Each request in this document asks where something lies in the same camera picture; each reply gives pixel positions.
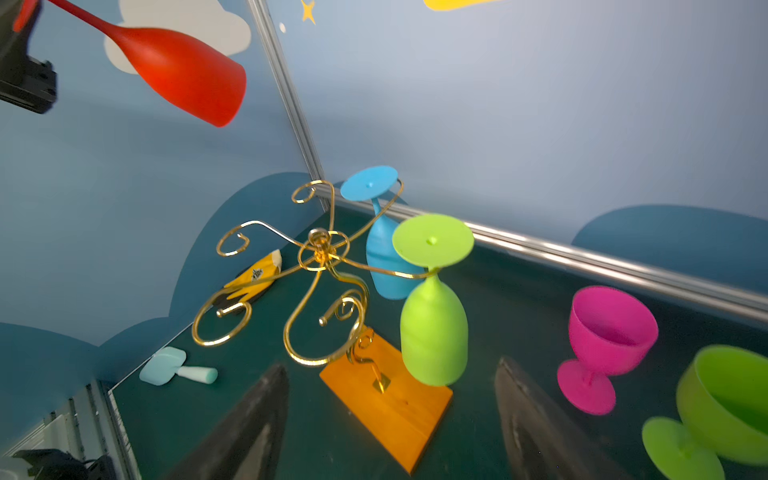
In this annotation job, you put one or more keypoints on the light blue plastic scoop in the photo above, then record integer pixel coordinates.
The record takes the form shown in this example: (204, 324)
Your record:
(168, 362)

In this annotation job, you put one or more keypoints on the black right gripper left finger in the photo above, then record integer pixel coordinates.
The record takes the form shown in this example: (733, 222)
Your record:
(247, 443)

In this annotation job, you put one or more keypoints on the red wine glass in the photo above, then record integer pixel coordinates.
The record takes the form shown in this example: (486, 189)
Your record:
(185, 71)

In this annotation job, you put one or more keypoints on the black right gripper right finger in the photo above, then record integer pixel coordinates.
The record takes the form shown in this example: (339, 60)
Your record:
(541, 441)

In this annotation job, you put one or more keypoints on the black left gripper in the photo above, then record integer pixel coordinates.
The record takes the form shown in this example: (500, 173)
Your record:
(25, 81)

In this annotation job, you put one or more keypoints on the horizontal aluminium back rail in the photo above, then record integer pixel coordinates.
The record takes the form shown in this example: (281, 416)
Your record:
(646, 279)

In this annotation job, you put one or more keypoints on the left aluminium frame post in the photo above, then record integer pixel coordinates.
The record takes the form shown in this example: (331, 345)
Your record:
(271, 44)

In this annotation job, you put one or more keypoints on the magenta wine glass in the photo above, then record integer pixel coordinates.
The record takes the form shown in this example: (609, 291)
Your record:
(610, 333)

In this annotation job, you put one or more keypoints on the front aluminium rail bed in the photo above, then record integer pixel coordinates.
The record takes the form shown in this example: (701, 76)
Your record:
(87, 425)

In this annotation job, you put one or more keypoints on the yellow glove with logo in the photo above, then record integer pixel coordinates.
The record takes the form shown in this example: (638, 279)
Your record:
(251, 283)

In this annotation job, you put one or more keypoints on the back blue wine glass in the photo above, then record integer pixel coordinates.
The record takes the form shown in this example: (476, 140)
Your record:
(371, 184)

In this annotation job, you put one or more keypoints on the wooden rack base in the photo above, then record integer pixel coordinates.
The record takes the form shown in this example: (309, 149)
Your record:
(403, 414)

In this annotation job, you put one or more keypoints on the green wine glass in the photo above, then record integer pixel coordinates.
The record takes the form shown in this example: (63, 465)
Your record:
(721, 400)
(434, 330)

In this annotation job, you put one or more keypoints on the gold wire wine glass rack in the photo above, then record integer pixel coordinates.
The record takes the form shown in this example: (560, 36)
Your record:
(322, 251)

